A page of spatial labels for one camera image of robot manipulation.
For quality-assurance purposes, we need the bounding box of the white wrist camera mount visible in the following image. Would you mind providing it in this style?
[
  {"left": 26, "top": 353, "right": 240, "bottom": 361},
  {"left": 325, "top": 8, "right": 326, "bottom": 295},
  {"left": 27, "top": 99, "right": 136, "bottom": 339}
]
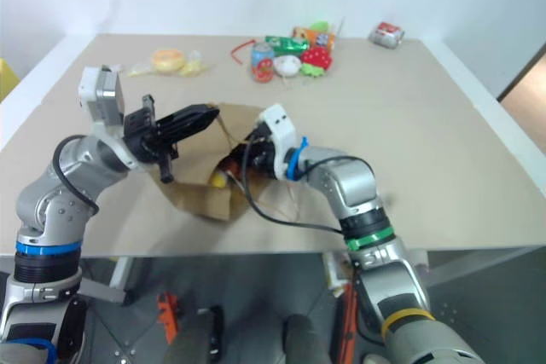
[
  {"left": 258, "top": 103, "right": 300, "bottom": 181},
  {"left": 78, "top": 64, "right": 125, "bottom": 131}
]

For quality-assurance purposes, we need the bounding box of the red cord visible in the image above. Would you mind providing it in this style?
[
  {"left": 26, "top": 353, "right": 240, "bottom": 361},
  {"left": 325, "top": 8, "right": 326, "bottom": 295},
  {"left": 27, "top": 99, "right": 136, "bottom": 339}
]
[{"left": 230, "top": 39, "right": 256, "bottom": 66}]

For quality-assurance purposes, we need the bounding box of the blue zip tie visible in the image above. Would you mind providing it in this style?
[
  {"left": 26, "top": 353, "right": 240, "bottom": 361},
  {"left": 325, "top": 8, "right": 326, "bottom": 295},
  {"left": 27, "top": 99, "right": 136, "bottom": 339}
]
[{"left": 284, "top": 136, "right": 311, "bottom": 181}]

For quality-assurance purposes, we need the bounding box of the orange tool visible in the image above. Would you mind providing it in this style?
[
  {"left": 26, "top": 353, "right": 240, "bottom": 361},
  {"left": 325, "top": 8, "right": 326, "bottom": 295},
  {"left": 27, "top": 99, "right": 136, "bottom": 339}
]
[{"left": 156, "top": 291, "right": 181, "bottom": 344}]

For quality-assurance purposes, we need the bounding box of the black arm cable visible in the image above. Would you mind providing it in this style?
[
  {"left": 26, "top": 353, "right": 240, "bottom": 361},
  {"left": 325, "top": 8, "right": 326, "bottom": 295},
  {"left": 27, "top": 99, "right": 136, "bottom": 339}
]
[
  {"left": 52, "top": 135, "right": 101, "bottom": 215},
  {"left": 242, "top": 132, "right": 347, "bottom": 236}
]

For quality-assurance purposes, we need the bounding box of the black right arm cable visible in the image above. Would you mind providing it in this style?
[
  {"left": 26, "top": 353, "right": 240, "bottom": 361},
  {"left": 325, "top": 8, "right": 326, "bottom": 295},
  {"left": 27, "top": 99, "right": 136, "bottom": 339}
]
[{"left": 242, "top": 132, "right": 347, "bottom": 236}]

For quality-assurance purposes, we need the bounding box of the red strawberry plush toy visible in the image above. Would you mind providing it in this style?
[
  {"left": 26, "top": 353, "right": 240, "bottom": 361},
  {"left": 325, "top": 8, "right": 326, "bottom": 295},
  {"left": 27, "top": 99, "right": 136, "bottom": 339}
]
[{"left": 299, "top": 45, "right": 334, "bottom": 78}]

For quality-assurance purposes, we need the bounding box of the silver red can plush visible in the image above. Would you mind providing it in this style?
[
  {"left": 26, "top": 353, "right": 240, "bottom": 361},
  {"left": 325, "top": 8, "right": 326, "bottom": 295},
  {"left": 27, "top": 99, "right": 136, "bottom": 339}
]
[{"left": 368, "top": 21, "right": 407, "bottom": 48}]

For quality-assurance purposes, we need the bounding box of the brown paper bag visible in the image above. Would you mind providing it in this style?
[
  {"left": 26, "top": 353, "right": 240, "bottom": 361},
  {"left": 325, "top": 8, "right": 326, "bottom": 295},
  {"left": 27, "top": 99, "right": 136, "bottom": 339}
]
[{"left": 160, "top": 101, "right": 275, "bottom": 223}]

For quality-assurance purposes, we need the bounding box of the orange snack packet plush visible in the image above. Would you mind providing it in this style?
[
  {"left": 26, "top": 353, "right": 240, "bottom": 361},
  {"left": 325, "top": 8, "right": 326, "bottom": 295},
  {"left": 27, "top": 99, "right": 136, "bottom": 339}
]
[{"left": 291, "top": 26, "right": 337, "bottom": 49}]

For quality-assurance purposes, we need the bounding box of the grey table leg bracket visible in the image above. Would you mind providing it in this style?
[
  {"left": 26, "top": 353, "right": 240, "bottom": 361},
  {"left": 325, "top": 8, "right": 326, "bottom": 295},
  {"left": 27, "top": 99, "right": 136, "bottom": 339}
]
[{"left": 78, "top": 255, "right": 131, "bottom": 306}]

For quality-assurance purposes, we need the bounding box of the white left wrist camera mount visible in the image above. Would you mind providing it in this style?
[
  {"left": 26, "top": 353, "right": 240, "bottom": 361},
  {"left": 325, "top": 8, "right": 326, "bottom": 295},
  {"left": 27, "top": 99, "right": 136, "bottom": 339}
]
[{"left": 78, "top": 64, "right": 125, "bottom": 131}]

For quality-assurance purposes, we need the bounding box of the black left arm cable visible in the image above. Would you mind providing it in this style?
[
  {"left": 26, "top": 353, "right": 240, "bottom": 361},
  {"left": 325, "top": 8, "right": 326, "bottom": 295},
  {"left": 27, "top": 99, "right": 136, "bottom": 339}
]
[{"left": 52, "top": 135, "right": 101, "bottom": 215}]

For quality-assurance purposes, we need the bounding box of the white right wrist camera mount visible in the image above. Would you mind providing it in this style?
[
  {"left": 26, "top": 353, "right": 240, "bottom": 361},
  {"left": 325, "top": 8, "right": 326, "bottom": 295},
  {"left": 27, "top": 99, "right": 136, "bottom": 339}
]
[{"left": 258, "top": 103, "right": 300, "bottom": 181}]

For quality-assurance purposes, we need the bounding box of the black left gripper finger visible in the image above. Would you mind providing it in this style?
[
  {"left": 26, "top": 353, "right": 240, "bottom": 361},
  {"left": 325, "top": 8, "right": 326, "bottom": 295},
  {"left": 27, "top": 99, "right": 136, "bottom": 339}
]
[
  {"left": 163, "top": 117, "right": 217, "bottom": 145},
  {"left": 154, "top": 103, "right": 221, "bottom": 130}
]

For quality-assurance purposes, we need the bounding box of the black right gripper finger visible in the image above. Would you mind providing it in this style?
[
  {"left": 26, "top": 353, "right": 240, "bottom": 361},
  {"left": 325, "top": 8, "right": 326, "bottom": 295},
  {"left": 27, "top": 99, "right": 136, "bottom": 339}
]
[{"left": 225, "top": 147, "right": 248, "bottom": 171}]

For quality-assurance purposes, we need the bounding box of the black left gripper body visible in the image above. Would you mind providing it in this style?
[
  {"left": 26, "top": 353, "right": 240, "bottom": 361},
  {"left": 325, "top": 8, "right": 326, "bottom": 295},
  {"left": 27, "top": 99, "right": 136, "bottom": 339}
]
[{"left": 122, "top": 94, "right": 180, "bottom": 185}]

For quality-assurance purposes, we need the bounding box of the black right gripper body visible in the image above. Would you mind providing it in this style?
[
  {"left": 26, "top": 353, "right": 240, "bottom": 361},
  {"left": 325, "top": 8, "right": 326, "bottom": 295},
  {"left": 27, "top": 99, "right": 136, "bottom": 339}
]
[{"left": 243, "top": 122, "right": 279, "bottom": 179}]

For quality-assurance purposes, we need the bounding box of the white round plush toy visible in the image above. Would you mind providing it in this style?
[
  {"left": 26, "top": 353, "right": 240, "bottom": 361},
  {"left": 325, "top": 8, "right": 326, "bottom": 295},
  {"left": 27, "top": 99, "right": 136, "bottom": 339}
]
[{"left": 272, "top": 55, "right": 302, "bottom": 78}]

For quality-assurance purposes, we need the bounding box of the soda can plush toy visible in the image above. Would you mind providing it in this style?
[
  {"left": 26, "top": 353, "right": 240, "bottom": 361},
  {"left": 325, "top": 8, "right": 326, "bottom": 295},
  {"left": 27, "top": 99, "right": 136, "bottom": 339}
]
[{"left": 250, "top": 42, "right": 276, "bottom": 84}]

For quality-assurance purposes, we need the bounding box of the green snack packet plush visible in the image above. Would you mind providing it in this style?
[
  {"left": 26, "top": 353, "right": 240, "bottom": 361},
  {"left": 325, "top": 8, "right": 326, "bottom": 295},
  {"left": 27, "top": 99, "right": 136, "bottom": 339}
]
[{"left": 264, "top": 35, "right": 310, "bottom": 54}]

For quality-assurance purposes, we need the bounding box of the yellow bin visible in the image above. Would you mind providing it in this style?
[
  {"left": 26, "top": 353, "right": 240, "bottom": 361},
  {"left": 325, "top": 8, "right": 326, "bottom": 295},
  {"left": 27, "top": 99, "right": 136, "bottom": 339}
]
[{"left": 0, "top": 58, "right": 20, "bottom": 104}]

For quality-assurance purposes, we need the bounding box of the orange black clamp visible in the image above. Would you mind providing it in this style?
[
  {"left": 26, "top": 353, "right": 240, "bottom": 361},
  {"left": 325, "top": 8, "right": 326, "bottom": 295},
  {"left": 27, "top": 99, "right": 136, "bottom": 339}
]
[{"left": 340, "top": 280, "right": 360, "bottom": 364}]

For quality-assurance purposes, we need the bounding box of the yellow plush in clear wrap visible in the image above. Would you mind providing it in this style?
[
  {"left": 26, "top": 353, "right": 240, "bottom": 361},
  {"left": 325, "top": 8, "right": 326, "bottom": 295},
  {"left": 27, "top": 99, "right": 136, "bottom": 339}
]
[{"left": 177, "top": 49, "right": 209, "bottom": 78}]

